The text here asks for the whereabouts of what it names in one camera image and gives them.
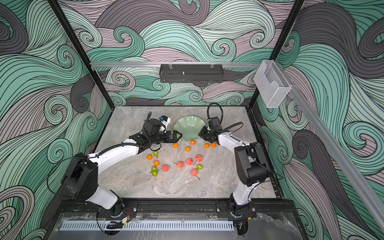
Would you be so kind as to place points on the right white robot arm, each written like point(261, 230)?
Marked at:
point(251, 172)

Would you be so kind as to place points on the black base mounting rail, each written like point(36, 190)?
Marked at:
point(222, 208)

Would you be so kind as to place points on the aluminium rail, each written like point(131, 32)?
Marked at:
point(138, 64)
point(366, 193)

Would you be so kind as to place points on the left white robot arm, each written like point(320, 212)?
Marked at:
point(81, 177)

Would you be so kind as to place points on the aluminium rail right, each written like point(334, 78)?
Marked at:
point(366, 193)

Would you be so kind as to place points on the light green wavy fruit bowl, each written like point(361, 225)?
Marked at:
point(189, 127)

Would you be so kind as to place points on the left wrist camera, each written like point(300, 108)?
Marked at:
point(165, 121)

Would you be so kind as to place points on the pink fake peach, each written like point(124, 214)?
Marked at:
point(194, 172)
point(179, 165)
point(198, 159)
point(189, 161)
point(165, 168)

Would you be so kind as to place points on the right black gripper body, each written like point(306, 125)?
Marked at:
point(208, 135)

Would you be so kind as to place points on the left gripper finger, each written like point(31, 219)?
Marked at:
point(176, 135)
point(174, 140)

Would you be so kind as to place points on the black perforated metal tray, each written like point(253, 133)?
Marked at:
point(195, 74)

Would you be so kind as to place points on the white slotted cable duct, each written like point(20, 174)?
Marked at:
point(151, 226)

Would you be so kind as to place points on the clear plastic wall bin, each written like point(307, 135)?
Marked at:
point(272, 82)

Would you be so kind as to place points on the aluminium rail back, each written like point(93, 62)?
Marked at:
point(138, 64)

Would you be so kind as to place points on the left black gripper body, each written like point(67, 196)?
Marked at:
point(161, 138)

